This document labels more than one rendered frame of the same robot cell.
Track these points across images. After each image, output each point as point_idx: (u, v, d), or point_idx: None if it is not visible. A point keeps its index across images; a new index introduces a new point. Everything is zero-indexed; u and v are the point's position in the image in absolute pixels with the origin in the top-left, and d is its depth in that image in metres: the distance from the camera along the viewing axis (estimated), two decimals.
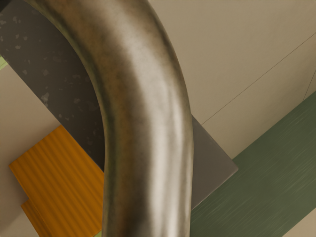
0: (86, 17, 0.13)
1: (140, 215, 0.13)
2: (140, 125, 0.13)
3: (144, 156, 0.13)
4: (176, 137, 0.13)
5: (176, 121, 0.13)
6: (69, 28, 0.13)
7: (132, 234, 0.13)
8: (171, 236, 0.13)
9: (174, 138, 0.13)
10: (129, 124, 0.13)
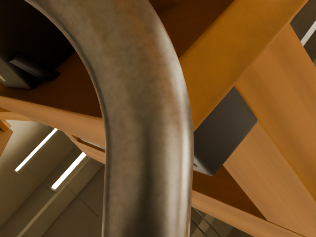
0: (87, 17, 0.13)
1: (140, 214, 0.13)
2: (140, 124, 0.13)
3: (144, 155, 0.13)
4: (176, 137, 0.13)
5: (176, 121, 0.13)
6: (70, 28, 0.13)
7: (133, 234, 0.13)
8: (171, 236, 0.13)
9: (174, 138, 0.13)
10: (130, 123, 0.13)
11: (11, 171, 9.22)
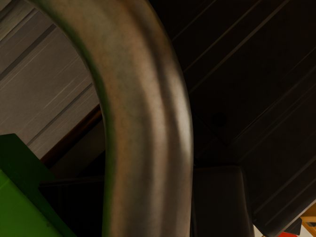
0: (87, 17, 0.13)
1: (140, 214, 0.13)
2: (140, 124, 0.13)
3: (144, 155, 0.13)
4: (176, 137, 0.13)
5: (176, 121, 0.13)
6: (71, 28, 0.13)
7: (133, 233, 0.13)
8: (171, 235, 0.13)
9: (174, 138, 0.13)
10: (130, 123, 0.13)
11: None
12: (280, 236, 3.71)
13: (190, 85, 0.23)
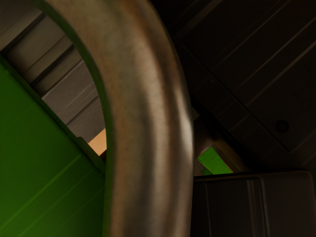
0: (89, 17, 0.13)
1: (141, 214, 0.13)
2: (142, 124, 0.13)
3: (145, 155, 0.13)
4: (177, 137, 0.13)
5: (177, 121, 0.13)
6: (72, 28, 0.13)
7: (133, 233, 0.13)
8: (171, 236, 0.13)
9: (175, 138, 0.13)
10: (131, 123, 0.13)
11: None
12: None
13: (252, 93, 0.24)
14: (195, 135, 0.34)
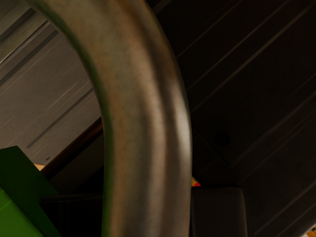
0: (85, 18, 0.13)
1: (139, 213, 0.13)
2: (139, 124, 0.13)
3: (143, 155, 0.13)
4: (175, 136, 0.13)
5: (175, 120, 0.13)
6: (68, 29, 0.13)
7: (132, 233, 0.13)
8: (170, 235, 0.13)
9: (173, 138, 0.13)
10: (128, 123, 0.13)
11: None
12: None
13: (193, 103, 0.23)
14: None
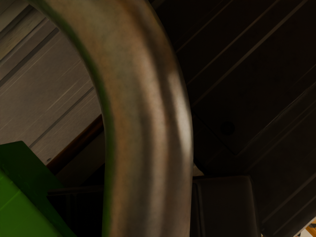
0: (87, 17, 0.13)
1: (140, 214, 0.13)
2: (140, 124, 0.13)
3: (144, 155, 0.13)
4: (176, 137, 0.13)
5: (176, 121, 0.13)
6: (70, 28, 0.13)
7: (132, 233, 0.13)
8: (171, 235, 0.13)
9: (174, 138, 0.13)
10: (130, 123, 0.13)
11: None
12: None
13: (198, 94, 0.23)
14: None
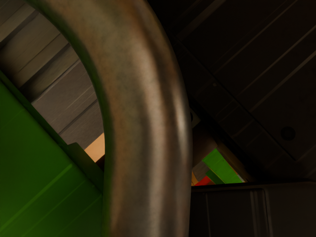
0: (87, 19, 0.13)
1: (139, 214, 0.13)
2: (139, 125, 0.13)
3: (143, 156, 0.13)
4: (175, 138, 0.13)
5: (175, 121, 0.13)
6: (70, 30, 0.13)
7: (132, 234, 0.13)
8: (170, 236, 0.13)
9: (173, 138, 0.13)
10: (129, 124, 0.13)
11: None
12: None
13: (256, 98, 0.23)
14: (197, 139, 0.32)
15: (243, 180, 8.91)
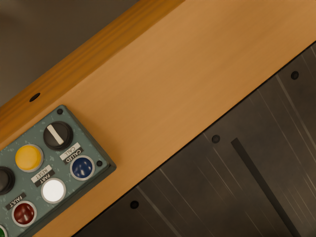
0: None
1: None
2: None
3: None
4: None
5: None
6: None
7: None
8: None
9: None
10: None
11: None
12: None
13: None
14: None
15: None
